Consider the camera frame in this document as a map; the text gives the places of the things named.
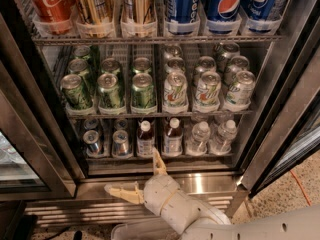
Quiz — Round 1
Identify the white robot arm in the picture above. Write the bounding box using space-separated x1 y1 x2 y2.
105 150 320 240

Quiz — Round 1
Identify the stainless steel fridge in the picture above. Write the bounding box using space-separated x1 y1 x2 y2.
0 0 320 228

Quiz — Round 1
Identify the silver can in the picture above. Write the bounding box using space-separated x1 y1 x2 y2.
162 45 182 61
213 42 240 73

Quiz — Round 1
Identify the blue Pepsi can middle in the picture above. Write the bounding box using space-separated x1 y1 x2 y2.
205 0 241 34

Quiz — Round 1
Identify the green can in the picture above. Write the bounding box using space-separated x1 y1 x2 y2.
60 74 93 110
73 45 96 67
97 73 124 109
131 73 155 109

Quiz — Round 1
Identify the white 7up can front middle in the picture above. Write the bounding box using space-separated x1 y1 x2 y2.
195 71 221 106

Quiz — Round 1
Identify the green can second row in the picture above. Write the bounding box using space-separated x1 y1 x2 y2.
68 58 95 95
101 57 123 81
132 57 152 75

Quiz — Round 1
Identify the clear plastic bin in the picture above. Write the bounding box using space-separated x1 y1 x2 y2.
111 217 187 240

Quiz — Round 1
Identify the gold can left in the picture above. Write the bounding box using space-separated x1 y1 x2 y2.
76 0 113 38

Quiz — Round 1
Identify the brown tea bottle right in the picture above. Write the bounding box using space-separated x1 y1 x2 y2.
163 118 183 157

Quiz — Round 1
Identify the silver can second row middle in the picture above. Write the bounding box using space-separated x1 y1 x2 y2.
193 56 216 81

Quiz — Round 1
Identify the silver can second row left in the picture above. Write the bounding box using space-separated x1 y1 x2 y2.
164 57 185 75

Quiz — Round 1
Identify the green can front right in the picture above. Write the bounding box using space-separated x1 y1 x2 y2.
131 73 155 109

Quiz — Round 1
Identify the blue Pepsi can left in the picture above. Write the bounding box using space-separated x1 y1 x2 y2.
165 0 199 34

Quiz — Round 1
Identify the open fridge door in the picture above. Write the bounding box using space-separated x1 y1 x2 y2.
241 27 320 198

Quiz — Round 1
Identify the brown tea bottle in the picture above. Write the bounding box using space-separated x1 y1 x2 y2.
163 118 183 157
137 121 155 157

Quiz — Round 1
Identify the white 7up can front left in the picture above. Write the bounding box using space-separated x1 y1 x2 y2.
164 72 187 107

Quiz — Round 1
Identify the green can second row middle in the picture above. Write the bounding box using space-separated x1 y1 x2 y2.
101 57 123 81

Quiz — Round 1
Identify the red bull can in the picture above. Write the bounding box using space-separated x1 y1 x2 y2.
84 119 100 132
114 119 128 131
112 130 130 157
83 130 103 156

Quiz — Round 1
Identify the green can front left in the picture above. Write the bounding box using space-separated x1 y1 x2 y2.
60 74 93 110

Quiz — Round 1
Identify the gold can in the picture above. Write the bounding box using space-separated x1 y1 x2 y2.
123 0 155 37
76 0 113 38

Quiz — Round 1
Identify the black cable on floor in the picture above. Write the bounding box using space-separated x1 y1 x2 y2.
43 226 84 240

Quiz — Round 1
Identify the clear water bottle right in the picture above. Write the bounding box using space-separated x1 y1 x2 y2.
209 120 237 155

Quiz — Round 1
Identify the blue pepsi can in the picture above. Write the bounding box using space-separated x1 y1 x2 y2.
165 0 199 34
247 0 279 33
205 0 241 34

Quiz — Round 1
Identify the silver can second row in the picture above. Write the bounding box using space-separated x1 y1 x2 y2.
223 55 250 86
193 56 216 81
164 57 185 75

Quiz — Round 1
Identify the gold can right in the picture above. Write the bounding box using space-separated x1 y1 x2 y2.
123 0 155 37

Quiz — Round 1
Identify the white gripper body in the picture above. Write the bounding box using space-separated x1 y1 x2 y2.
143 174 180 216

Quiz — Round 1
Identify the clear water bottle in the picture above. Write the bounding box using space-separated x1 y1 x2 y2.
209 120 237 155
186 121 211 156

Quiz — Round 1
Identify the white 7up can front right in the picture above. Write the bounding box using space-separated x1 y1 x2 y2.
226 71 256 105

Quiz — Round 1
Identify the blue Pepsi can right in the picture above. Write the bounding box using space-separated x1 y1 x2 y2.
247 0 279 33

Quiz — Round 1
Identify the orange cable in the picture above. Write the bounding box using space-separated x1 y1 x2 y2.
289 170 313 207

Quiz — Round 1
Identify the brown tea bottle left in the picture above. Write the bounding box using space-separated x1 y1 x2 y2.
137 121 155 157

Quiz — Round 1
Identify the silver can second row right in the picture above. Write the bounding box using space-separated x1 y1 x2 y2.
223 55 250 86

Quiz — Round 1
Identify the red Coca-Cola can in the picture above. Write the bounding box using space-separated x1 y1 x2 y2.
32 0 72 35

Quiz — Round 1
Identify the green can front middle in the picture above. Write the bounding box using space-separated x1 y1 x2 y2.
97 73 124 109

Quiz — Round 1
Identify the green can second row left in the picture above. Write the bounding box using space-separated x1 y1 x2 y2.
68 58 95 95

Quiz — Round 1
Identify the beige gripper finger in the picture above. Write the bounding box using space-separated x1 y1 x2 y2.
104 182 144 204
153 148 167 175

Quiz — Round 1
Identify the clear water bottle left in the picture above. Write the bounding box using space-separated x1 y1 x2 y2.
186 121 211 156

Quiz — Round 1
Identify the green can second row right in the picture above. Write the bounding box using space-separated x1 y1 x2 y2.
132 57 152 75

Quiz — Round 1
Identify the green can back left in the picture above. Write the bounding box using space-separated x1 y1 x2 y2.
73 45 96 67

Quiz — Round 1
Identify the white 7up can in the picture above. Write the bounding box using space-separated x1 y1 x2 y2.
164 72 187 107
226 71 256 105
195 71 221 106

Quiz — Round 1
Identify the silver can back left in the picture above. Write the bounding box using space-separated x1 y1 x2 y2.
162 45 182 61

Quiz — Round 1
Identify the silver can back right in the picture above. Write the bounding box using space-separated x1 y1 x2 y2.
213 42 240 73

